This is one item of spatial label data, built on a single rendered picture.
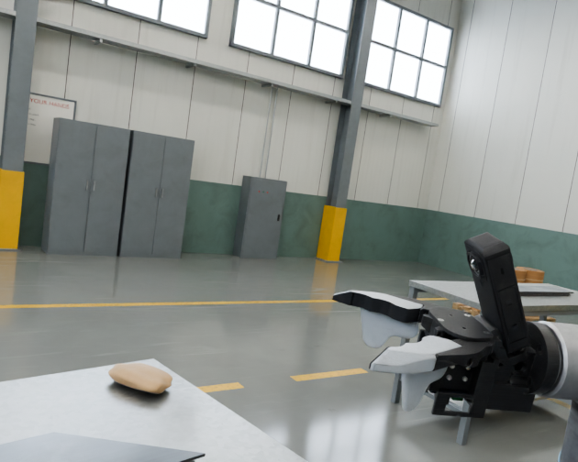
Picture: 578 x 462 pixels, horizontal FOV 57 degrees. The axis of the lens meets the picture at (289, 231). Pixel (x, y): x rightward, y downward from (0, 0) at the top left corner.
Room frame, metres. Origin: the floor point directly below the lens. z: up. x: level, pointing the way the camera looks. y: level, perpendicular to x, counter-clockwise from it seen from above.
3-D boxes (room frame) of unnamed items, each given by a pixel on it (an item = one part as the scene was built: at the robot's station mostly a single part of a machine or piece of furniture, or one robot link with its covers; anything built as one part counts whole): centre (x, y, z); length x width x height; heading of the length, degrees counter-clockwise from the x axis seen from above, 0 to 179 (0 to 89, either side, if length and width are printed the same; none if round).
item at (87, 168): (7.96, 3.10, 0.98); 1.00 x 0.48 x 1.95; 125
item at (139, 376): (1.20, 0.29, 1.07); 0.16 x 0.10 x 0.04; 58
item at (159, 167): (8.56, 2.24, 0.98); 1.00 x 0.48 x 1.95; 125
